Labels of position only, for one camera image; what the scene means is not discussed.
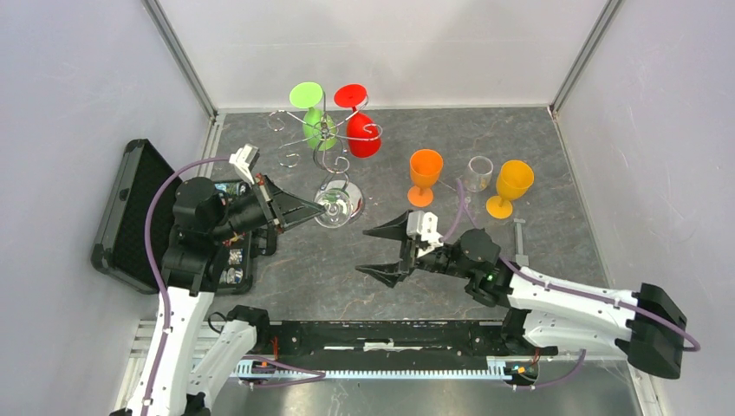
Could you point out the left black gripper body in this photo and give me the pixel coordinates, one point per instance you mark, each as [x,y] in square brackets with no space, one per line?
[251,211]

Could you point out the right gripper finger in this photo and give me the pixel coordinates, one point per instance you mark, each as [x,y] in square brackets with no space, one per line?
[395,229]
[389,274]

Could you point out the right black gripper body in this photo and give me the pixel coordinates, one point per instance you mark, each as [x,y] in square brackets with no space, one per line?
[439,260]

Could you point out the orange wine glass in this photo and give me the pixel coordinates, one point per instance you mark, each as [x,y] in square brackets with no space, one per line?
[425,167]

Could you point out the clear wine glass front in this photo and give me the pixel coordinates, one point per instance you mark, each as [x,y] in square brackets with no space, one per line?
[476,178]

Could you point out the clear wine glass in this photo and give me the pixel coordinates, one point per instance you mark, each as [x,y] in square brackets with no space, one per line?
[476,178]
[337,207]

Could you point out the yellow wine glass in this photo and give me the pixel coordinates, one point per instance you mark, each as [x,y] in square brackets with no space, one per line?
[514,180]

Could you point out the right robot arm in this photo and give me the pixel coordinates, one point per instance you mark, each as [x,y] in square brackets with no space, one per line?
[644,326]

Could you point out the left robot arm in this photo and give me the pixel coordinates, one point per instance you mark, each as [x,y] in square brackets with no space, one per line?
[189,272]

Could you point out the green wine glass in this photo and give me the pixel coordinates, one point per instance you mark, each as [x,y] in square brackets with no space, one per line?
[318,128]

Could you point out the red wine glass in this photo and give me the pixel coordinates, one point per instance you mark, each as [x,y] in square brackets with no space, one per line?
[363,135]

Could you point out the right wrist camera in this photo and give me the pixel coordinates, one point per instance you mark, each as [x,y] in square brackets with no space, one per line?
[422,231]

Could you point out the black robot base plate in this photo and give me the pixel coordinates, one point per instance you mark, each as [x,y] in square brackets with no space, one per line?
[394,345]

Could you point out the grey metal bracket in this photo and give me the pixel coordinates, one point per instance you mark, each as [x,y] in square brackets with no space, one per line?
[521,257]

